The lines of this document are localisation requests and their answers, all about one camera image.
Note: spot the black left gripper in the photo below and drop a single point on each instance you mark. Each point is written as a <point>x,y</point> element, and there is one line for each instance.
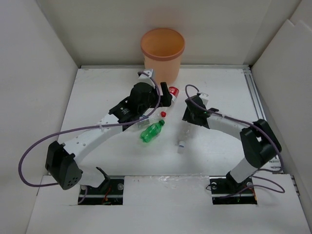
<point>166,96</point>

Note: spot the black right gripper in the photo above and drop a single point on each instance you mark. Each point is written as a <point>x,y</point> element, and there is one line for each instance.
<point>187,116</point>

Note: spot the red label clear bottle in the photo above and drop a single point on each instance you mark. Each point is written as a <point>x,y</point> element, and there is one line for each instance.
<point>174,92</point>

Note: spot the clear crushed blue-cap bottle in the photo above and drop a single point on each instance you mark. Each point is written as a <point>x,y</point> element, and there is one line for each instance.
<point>184,134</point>

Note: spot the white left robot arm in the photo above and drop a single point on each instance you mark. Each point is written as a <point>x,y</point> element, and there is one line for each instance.
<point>63,159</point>

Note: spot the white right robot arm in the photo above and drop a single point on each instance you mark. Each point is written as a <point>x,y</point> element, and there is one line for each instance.
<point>259,143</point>

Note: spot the orange plastic bin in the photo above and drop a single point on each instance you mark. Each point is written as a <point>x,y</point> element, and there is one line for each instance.
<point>162,49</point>

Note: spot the blue white label bottle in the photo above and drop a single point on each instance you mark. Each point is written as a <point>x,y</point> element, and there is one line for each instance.
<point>147,121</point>

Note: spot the green plastic bottle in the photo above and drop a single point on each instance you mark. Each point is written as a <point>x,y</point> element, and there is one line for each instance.
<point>152,131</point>

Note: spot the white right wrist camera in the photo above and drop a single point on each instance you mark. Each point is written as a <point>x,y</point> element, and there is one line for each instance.
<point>204,97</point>

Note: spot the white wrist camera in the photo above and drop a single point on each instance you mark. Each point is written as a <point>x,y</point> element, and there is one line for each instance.
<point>204,97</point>
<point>146,76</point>

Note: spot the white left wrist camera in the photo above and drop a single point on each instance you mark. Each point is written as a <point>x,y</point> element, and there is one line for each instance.
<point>146,76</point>

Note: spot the aluminium frame rail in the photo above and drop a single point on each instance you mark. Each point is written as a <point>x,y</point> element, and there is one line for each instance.
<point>99,88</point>

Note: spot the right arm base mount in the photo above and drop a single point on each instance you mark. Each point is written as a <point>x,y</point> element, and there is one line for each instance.
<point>225,190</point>

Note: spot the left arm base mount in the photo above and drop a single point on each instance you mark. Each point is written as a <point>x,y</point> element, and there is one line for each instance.
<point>109,192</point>

